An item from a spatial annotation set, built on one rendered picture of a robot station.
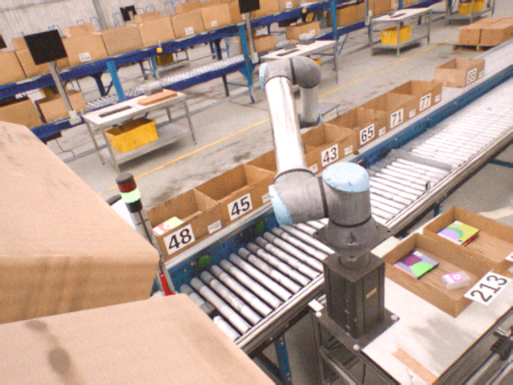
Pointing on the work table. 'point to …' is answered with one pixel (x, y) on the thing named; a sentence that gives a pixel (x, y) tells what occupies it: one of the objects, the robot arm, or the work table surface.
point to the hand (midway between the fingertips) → (298, 169)
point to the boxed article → (457, 280)
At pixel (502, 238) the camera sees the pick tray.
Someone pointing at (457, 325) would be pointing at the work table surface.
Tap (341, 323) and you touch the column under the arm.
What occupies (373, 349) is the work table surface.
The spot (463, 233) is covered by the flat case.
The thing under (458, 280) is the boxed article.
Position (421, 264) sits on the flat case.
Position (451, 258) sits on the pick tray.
